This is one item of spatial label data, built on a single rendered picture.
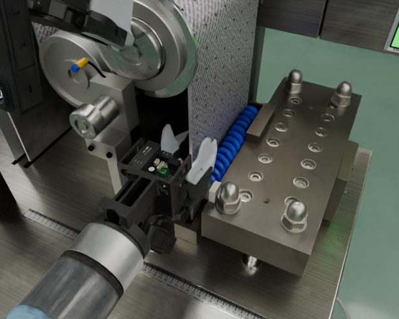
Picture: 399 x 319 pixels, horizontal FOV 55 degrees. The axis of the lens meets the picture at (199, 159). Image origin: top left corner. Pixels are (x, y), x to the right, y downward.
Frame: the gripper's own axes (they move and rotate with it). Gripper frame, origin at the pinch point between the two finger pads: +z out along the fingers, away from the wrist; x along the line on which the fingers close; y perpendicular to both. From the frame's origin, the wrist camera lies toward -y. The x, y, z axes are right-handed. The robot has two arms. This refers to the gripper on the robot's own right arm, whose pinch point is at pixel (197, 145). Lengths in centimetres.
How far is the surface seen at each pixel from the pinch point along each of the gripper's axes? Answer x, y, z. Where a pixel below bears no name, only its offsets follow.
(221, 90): -0.1, 4.9, 7.8
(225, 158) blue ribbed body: -2.9, -4.9, 3.9
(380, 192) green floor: -45, -109, 115
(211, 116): -0.1, 2.4, 4.2
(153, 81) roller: 4.2, 12.0, -3.7
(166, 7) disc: 2.3, 21.2, -2.7
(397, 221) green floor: -55, -109, 100
